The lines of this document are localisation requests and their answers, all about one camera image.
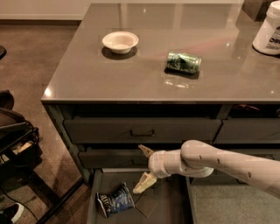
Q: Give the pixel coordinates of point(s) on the grey bottom right drawer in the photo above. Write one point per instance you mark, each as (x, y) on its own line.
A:
(217, 178)

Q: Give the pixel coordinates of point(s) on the grey open bottom drawer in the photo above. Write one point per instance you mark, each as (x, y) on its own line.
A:
(172, 195)

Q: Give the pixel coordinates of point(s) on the grey middle left drawer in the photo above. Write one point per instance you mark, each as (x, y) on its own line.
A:
(113, 159)

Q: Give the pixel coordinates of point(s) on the grey top right drawer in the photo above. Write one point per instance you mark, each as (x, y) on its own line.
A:
(249, 131)

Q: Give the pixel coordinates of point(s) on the white plastic canister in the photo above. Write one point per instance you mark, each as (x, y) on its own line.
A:
(267, 40)

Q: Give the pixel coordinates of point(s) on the grey top left drawer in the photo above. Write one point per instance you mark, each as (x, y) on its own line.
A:
(140, 130)

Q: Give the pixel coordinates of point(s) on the blue chip bag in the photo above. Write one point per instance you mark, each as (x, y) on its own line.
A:
(119, 200)

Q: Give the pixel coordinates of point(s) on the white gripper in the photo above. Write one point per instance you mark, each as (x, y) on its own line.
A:
(155, 164)

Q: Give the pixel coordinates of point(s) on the grey square tile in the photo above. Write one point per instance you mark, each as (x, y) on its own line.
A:
(146, 205)

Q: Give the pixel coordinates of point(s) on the green soda can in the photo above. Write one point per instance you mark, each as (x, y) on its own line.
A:
(183, 62)

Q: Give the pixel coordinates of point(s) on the white paper bowl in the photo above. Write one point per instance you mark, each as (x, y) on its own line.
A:
(120, 42)

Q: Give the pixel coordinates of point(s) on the grey middle right drawer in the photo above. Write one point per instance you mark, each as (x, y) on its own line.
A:
(262, 151)

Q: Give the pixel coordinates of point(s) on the black white shoe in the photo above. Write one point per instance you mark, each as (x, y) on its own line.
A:
(11, 214)

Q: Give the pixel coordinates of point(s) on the grey counter cabinet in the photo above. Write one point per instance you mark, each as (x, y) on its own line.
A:
(233, 81)

